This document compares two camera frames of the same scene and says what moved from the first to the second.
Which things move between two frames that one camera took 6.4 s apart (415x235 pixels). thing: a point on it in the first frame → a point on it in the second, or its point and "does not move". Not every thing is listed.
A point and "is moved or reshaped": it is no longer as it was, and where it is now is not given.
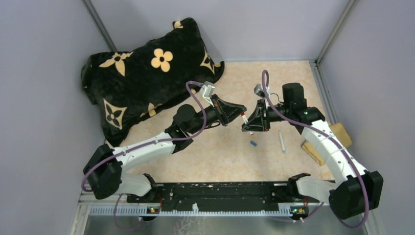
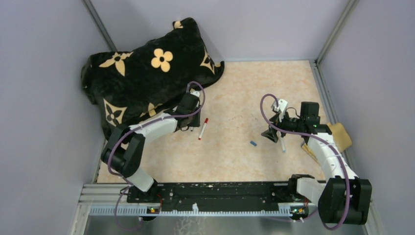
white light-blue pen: [282, 142] does not move
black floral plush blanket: [126, 86] does not move
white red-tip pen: [245, 121] is moved or reshaped
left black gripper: [219, 110] → [195, 118]
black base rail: [234, 194] does not move
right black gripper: [257, 120] → [271, 133]
